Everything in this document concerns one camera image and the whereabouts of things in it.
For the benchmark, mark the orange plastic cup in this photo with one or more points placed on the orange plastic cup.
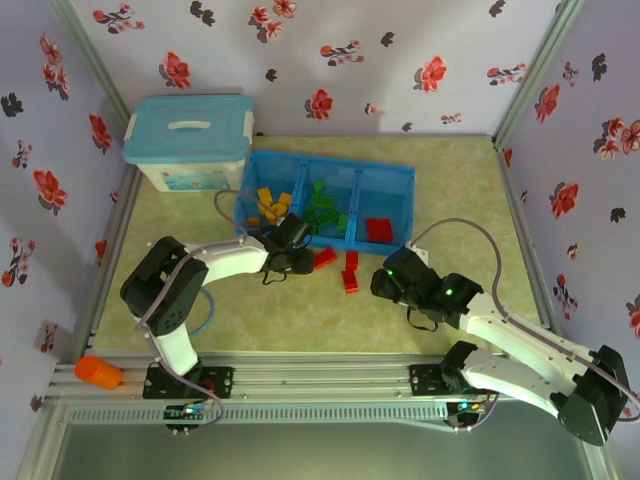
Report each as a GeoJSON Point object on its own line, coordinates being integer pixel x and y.
{"type": "Point", "coordinates": [97, 372]}

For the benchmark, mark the light blue lidded storage box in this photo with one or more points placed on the light blue lidded storage box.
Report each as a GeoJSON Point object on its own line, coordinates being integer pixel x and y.
{"type": "Point", "coordinates": [190, 145]}

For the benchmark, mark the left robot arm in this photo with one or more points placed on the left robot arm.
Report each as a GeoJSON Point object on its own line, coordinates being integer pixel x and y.
{"type": "Point", "coordinates": [230, 257]}

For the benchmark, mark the red lego brick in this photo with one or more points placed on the red lego brick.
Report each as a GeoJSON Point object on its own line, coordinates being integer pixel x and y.
{"type": "Point", "coordinates": [352, 259]}
{"type": "Point", "coordinates": [380, 230]}
{"type": "Point", "coordinates": [325, 256]}
{"type": "Point", "coordinates": [350, 281]}

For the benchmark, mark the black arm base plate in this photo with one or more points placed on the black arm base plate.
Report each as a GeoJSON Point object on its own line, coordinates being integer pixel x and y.
{"type": "Point", "coordinates": [222, 382]}
{"type": "Point", "coordinates": [422, 380]}

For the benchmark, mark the small circuit board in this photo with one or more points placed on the small circuit board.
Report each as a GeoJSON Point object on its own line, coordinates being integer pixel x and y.
{"type": "Point", "coordinates": [465, 407]}
{"type": "Point", "coordinates": [180, 412]}

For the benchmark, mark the long aluminium mounting rail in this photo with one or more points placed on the long aluminium mounting rail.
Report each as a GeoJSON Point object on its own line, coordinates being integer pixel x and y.
{"type": "Point", "coordinates": [320, 380]}

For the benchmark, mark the yellow round lego piece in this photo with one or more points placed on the yellow round lego piece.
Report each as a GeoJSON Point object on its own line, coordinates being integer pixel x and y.
{"type": "Point", "coordinates": [279, 210]}

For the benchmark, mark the aluminium side rail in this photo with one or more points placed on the aluminium side rail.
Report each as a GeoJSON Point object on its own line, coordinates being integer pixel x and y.
{"type": "Point", "coordinates": [532, 250]}
{"type": "Point", "coordinates": [127, 200]}

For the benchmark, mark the aluminium frame post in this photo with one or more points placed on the aluminium frame post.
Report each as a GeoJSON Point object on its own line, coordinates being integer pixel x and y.
{"type": "Point", "coordinates": [535, 75]}

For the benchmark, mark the green lego brick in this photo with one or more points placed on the green lego brick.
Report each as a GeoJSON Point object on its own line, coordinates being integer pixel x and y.
{"type": "Point", "coordinates": [328, 216]}
{"type": "Point", "coordinates": [312, 215]}
{"type": "Point", "coordinates": [322, 201]}
{"type": "Point", "coordinates": [342, 223]}
{"type": "Point", "coordinates": [318, 189]}

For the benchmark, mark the blue three-compartment bin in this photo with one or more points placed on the blue three-compartment bin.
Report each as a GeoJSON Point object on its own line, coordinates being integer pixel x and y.
{"type": "Point", "coordinates": [385, 195]}

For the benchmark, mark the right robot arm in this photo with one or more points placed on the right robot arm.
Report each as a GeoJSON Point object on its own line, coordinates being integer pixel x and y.
{"type": "Point", "coordinates": [525, 335]}

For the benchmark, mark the aluminium frame bar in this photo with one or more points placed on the aluminium frame bar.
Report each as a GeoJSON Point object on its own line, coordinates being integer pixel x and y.
{"type": "Point", "coordinates": [42, 445]}
{"type": "Point", "coordinates": [595, 460]}

